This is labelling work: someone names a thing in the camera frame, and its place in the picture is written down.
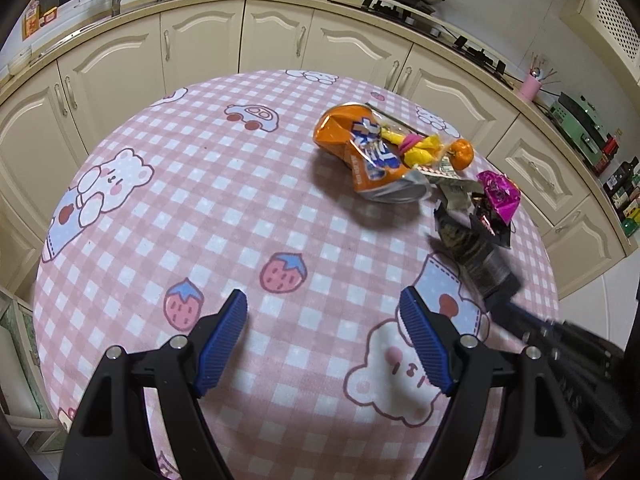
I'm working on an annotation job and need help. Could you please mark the cream kitchen cabinets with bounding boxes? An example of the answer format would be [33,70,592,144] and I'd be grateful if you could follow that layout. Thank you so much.
[1,0,637,296]

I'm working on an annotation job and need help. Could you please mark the black snack wrapper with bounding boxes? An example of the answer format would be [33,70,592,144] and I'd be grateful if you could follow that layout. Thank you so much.
[434,198,522,310]

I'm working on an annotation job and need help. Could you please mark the magenta candy wrapper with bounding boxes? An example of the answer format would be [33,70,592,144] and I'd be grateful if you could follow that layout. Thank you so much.
[477,170,521,224]

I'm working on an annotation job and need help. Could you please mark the bottles on counter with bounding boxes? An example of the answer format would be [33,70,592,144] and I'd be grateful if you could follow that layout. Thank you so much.
[603,156,639,237]

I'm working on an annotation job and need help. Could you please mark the orange flower with stem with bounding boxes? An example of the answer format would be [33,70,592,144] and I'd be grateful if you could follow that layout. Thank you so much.
[366,102,475,170]

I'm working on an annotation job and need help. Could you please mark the yellow candy wrapper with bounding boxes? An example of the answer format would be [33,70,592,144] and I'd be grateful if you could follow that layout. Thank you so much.
[381,127,445,168]

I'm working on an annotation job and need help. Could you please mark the pink checkered tablecloth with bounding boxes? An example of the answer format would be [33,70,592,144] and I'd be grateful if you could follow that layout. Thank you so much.
[31,68,561,480]

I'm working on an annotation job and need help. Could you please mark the green electric grill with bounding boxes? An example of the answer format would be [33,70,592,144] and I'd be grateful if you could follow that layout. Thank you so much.
[549,92,620,177]

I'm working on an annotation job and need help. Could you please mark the orange chip bag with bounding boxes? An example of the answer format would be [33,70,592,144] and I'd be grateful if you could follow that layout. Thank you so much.
[314,103,431,204]

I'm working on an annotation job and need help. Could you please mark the pink utensil cup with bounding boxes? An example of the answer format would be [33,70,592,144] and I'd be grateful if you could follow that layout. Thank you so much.
[518,53,558,102]

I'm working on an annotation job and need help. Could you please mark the black gas stove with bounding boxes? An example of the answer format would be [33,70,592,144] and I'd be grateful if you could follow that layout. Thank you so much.
[329,0,515,90]

